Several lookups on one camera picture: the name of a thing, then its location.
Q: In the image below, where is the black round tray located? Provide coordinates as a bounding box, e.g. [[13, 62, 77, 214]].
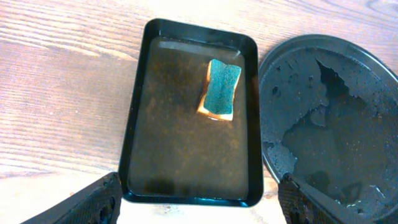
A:
[[259, 34, 397, 223]]

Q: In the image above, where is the black rectangular tray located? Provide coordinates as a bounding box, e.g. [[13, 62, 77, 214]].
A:
[[118, 19, 263, 207]]

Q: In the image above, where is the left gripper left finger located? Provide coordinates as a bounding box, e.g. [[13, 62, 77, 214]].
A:
[[22, 172, 123, 224]]

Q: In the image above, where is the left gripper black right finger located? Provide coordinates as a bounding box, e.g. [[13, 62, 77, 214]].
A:
[[278, 173, 370, 224]]

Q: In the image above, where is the green and yellow sponge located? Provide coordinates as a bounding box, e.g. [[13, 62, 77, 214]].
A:
[[197, 59, 242, 121]]

